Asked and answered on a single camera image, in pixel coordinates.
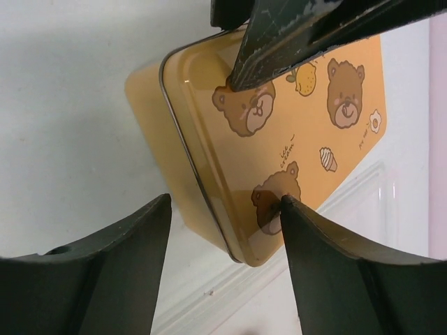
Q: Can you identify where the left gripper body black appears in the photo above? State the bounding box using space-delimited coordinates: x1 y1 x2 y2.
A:
210 0 258 31

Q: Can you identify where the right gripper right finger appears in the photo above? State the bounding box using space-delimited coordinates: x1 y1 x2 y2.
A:
280 195 446 334

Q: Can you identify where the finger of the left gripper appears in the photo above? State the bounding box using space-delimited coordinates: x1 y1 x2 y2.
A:
229 1 343 91
308 0 446 45

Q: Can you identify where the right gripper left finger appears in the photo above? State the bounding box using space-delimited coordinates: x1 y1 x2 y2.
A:
1 194 172 334

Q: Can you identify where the silver tin lid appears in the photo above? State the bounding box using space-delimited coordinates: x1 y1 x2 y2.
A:
160 30 387 267

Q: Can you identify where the clear plastic tray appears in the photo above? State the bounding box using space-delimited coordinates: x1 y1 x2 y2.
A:
152 161 446 334

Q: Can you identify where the gold cookie tin box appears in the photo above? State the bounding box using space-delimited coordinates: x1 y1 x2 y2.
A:
125 64 243 262

